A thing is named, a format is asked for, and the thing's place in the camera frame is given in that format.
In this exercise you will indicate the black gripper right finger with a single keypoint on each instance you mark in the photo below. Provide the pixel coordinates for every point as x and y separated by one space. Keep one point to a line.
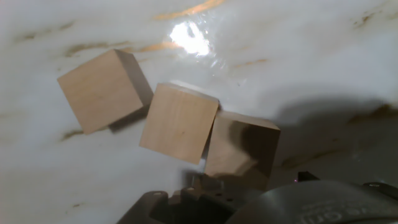
306 176

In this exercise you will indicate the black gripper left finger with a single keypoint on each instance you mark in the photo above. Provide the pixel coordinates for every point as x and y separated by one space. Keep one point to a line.
192 205

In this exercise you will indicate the medium wooden cube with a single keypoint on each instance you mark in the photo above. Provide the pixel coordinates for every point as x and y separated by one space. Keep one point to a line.
178 123
239 146
102 91

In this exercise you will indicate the white marble pattern board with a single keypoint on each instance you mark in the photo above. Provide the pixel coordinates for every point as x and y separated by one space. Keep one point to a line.
311 62

